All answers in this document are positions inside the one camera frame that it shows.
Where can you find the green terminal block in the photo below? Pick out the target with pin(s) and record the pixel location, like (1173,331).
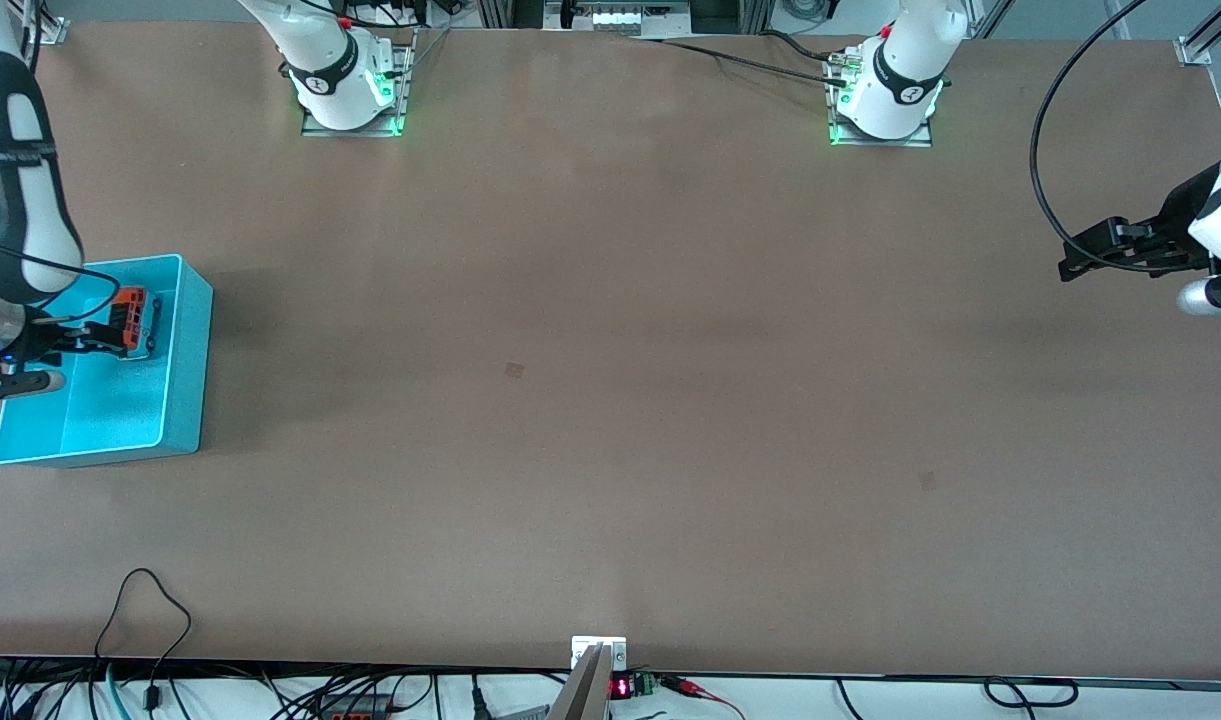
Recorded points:
(645,685)

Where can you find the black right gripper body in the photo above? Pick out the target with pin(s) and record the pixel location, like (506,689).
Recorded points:
(54,341)

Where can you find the grey metal bar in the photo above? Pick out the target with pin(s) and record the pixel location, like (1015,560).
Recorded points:
(585,695)

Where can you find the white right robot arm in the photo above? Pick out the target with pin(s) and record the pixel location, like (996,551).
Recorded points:
(40,230)

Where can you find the white table edge bracket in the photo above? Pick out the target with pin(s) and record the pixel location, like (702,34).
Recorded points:
(582,648)

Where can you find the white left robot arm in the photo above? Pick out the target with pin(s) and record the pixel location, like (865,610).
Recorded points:
(900,90)

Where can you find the white power strip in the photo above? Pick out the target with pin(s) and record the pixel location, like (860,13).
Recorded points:
(620,18)

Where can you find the black adapter with orange buttons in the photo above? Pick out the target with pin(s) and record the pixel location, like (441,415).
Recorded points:
(370,708)

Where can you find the red digit display module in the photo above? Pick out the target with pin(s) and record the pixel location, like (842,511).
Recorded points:
(620,688)

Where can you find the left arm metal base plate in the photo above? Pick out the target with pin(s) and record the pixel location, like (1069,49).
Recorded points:
(915,140)

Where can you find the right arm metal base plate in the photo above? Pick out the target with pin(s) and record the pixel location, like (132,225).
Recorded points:
(315,130)

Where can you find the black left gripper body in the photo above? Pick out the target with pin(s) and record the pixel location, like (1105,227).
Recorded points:
(1178,222)

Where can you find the orange toy bus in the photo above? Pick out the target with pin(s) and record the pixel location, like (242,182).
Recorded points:
(130,305)

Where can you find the red clip lead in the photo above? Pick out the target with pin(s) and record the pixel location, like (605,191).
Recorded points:
(690,688)

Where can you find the aluminium frame profile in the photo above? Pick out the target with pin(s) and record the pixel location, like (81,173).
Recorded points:
(52,30)
(1192,50)

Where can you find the blue plastic box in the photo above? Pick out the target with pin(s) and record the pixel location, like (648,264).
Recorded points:
(110,420)

